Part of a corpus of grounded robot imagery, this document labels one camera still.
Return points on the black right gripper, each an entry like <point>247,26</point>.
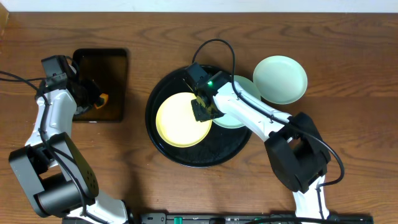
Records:
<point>199,116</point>

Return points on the black rectangular water tray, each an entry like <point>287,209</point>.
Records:
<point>108,69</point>

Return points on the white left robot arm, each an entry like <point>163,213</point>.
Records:
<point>52,172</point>

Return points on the mint green plate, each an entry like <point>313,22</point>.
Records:
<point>280,79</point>
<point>229,122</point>

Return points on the yellow plate with stain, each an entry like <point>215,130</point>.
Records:
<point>176,123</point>

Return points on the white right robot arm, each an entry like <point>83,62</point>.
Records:
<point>297,153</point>

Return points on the round black serving tray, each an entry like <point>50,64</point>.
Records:
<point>218,146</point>

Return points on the orange green scrub sponge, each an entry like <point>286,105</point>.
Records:
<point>101,101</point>

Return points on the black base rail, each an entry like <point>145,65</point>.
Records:
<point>162,218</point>

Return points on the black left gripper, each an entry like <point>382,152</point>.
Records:
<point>90,96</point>

